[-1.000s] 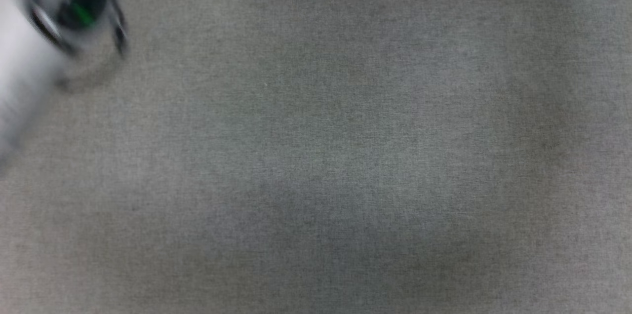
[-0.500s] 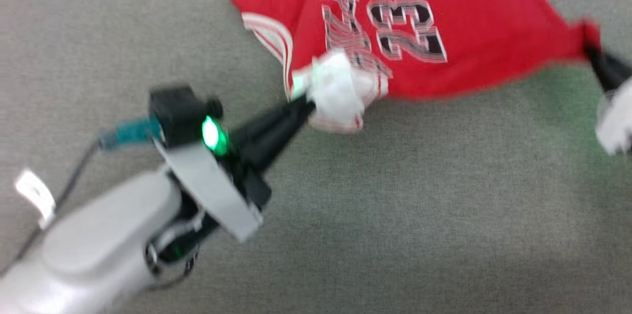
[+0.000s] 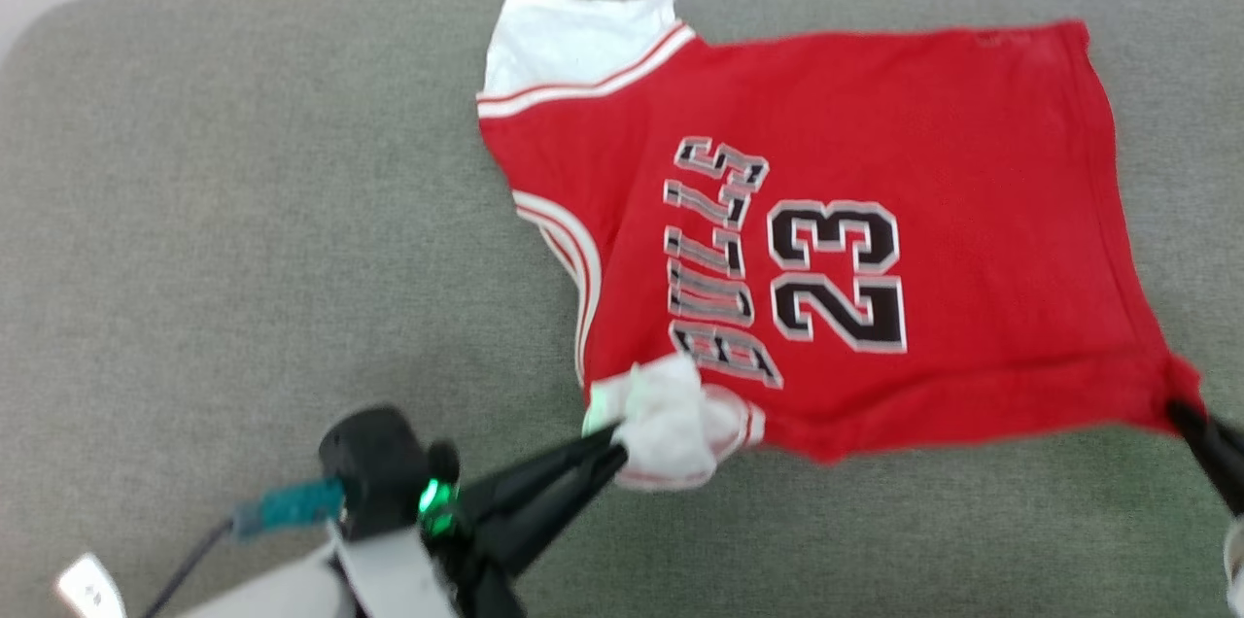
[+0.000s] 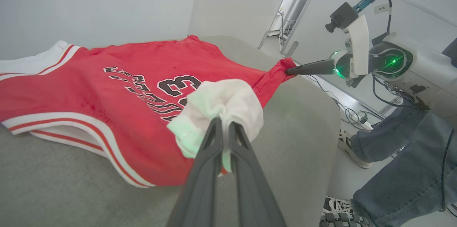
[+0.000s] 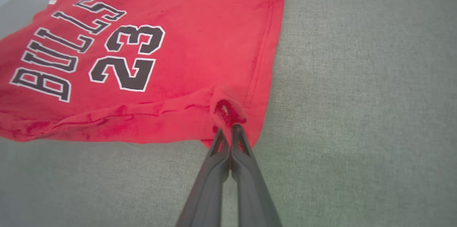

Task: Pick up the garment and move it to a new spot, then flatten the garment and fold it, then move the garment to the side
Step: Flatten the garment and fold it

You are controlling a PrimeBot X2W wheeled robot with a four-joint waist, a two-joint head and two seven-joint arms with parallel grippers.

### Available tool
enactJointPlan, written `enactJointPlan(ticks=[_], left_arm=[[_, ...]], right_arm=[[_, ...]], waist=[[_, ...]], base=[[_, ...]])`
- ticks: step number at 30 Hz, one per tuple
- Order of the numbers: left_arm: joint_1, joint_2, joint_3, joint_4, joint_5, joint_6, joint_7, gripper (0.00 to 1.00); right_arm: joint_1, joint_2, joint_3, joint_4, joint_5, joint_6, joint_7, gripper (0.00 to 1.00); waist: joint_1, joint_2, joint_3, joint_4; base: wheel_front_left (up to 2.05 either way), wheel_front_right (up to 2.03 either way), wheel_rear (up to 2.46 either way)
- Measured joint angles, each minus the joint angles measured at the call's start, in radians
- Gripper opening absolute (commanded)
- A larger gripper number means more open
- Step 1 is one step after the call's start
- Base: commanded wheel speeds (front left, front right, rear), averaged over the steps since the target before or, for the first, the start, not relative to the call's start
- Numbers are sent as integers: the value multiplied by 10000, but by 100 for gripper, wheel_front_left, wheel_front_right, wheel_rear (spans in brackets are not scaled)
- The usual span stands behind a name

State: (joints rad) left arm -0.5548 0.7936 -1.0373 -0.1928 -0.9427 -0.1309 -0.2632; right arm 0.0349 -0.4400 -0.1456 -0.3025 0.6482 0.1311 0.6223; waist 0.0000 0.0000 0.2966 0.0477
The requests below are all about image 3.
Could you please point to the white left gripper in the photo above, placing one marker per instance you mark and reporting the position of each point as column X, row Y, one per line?
column 398, row 579

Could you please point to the red Bulls 23 jersey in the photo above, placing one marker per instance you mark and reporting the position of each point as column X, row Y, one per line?
column 923, row 161

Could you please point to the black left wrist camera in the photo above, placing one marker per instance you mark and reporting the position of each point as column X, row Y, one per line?
column 379, row 463

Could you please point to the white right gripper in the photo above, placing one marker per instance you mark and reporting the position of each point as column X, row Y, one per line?
column 1236, row 565

